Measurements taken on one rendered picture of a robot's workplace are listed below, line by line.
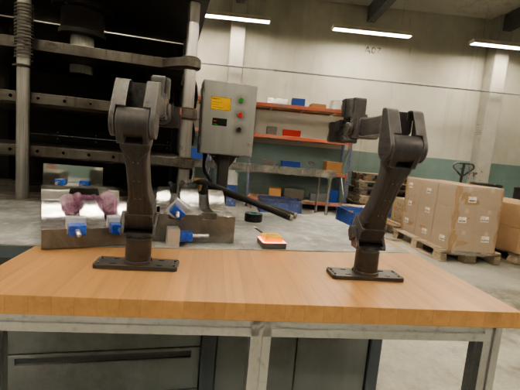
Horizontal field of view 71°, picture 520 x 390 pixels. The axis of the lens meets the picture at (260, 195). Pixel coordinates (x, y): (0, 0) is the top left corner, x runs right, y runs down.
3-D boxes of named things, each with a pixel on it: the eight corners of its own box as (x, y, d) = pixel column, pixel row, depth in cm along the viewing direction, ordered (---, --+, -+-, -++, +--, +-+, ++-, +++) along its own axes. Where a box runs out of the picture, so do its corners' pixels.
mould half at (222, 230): (233, 243, 120) (236, 203, 119) (152, 241, 114) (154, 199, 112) (215, 214, 169) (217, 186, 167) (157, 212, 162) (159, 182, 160)
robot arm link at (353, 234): (348, 223, 100) (356, 227, 95) (378, 225, 102) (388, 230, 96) (346, 245, 101) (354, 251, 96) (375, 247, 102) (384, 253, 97)
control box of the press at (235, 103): (237, 336, 217) (259, 84, 199) (185, 339, 209) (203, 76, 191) (231, 319, 238) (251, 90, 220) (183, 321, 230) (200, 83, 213)
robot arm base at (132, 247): (101, 229, 92) (92, 236, 85) (181, 234, 95) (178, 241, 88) (100, 259, 93) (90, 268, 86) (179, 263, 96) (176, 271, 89)
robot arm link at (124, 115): (131, 218, 96) (120, 100, 76) (157, 220, 96) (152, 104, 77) (126, 234, 91) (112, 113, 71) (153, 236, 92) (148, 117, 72)
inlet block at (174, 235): (210, 229, 114) (210, 246, 114) (207, 226, 118) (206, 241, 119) (168, 229, 109) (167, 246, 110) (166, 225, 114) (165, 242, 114)
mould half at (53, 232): (141, 244, 110) (142, 208, 109) (41, 249, 96) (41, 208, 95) (112, 212, 152) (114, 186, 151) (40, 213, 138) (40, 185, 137)
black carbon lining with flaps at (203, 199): (214, 218, 124) (217, 190, 123) (166, 216, 120) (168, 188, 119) (205, 202, 157) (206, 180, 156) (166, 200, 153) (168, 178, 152)
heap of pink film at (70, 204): (122, 217, 117) (123, 193, 116) (59, 218, 108) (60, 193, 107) (109, 203, 139) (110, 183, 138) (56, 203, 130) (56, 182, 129)
